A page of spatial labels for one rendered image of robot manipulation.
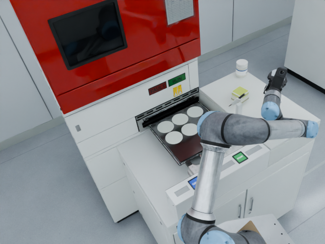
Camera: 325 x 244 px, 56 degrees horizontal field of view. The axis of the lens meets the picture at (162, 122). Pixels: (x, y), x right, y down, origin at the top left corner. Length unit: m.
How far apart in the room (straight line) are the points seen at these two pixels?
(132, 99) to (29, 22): 0.68
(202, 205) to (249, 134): 0.32
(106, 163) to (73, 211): 0.87
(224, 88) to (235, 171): 0.63
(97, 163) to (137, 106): 0.44
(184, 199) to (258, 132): 0.49
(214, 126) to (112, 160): 0.95
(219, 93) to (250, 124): 0.82
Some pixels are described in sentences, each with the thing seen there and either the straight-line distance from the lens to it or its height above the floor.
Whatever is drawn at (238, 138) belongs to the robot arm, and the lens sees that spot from 1.10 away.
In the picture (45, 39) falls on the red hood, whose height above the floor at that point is 1.61.
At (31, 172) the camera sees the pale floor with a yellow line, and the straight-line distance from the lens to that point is 3.17.
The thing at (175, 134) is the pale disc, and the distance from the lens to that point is 1.74.
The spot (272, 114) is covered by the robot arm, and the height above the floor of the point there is 1.20.
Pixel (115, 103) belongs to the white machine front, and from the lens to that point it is 1.68.
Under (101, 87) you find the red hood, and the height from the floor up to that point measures 1.29.
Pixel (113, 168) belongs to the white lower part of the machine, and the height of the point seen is 0.65.
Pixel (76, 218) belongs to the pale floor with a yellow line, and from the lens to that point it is 2.67.
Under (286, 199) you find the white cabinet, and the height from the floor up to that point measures 0.30.
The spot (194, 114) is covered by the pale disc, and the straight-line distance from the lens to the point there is 1.85.
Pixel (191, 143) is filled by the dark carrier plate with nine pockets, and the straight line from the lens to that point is 1.69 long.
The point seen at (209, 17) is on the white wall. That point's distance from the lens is 3.76.
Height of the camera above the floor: 2.15
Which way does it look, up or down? 43 degrees down
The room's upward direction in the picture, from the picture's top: 10 degrees counter-clockwise
